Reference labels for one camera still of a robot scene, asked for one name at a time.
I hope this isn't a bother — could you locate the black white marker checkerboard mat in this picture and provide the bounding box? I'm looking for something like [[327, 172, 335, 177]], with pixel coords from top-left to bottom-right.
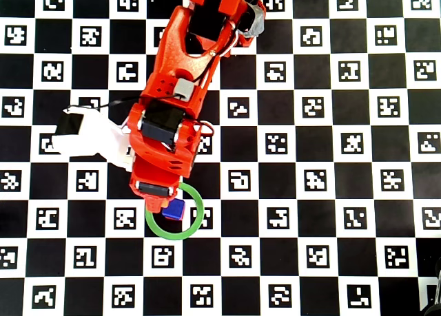
[[0, 0, 441, 316]]

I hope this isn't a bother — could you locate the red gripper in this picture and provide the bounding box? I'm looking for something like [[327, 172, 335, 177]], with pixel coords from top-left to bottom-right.
[[125, 98, 204, 214]]

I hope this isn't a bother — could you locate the green flat ring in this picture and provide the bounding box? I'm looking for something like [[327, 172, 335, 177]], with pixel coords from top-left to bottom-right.
[[144, 182, 205, 242]]

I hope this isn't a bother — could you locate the blue cube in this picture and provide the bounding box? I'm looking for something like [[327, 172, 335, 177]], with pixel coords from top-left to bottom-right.
[[161, 198, 187, 220]]

